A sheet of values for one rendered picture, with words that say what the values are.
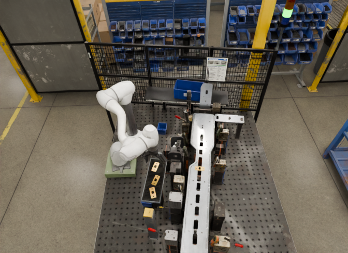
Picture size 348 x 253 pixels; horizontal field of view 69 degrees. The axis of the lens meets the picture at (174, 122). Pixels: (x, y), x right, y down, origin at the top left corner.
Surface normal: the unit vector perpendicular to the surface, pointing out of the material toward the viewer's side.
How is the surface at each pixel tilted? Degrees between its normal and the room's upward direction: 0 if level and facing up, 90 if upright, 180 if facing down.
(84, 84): 90
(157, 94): 0
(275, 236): 0
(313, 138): 0
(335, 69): 91
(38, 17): 91
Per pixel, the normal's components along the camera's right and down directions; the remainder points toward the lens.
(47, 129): -0.03, -0.67
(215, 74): -0.13, 0.74
